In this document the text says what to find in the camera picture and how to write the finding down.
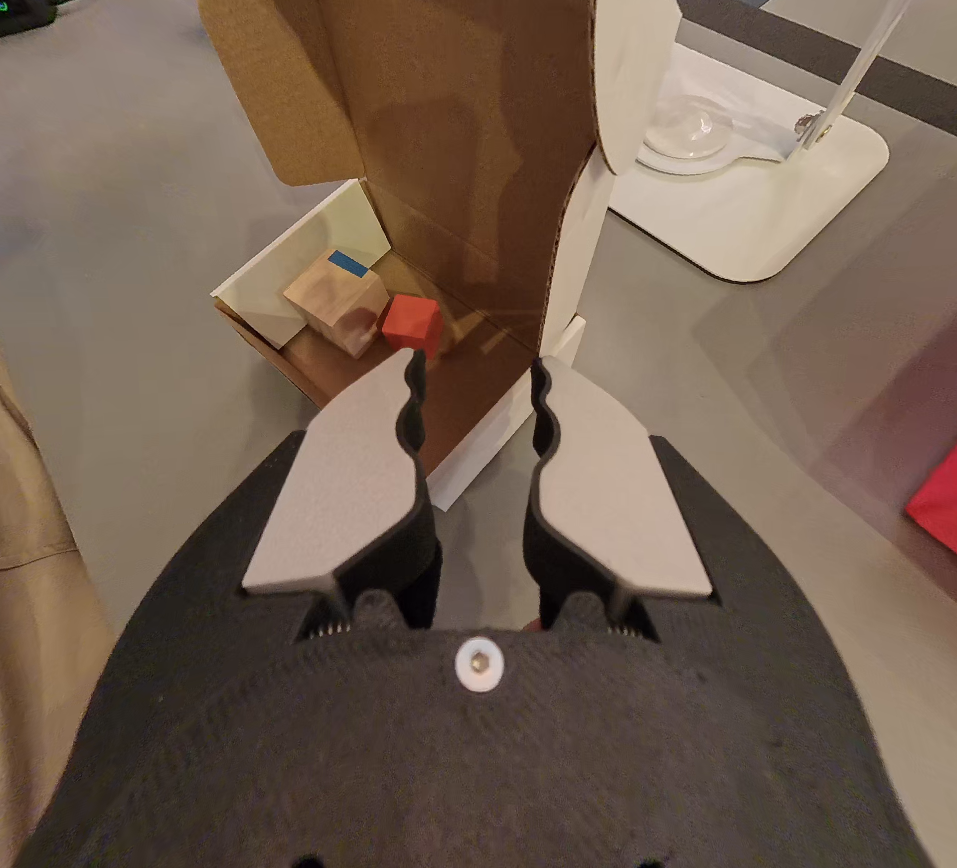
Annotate person's beige clothing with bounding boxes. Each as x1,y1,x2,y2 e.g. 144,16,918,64
0,352,113,847

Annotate red plastic bin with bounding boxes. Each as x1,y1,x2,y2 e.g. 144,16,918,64
905,445,957,556

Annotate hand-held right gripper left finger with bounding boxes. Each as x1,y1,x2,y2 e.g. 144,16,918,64
240,349,442,621

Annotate white cardboard box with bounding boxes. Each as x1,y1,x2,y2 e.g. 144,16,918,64
168,0,683,514

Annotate white metal stand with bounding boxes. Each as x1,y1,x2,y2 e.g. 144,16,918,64
607,0,957,283

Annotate small red cube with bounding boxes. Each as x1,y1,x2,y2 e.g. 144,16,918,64
376,294,442,360

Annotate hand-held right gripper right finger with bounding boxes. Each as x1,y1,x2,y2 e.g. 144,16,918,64
522,356,714,621

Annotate large wooden cube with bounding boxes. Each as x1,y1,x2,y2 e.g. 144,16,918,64
283,249,391,360

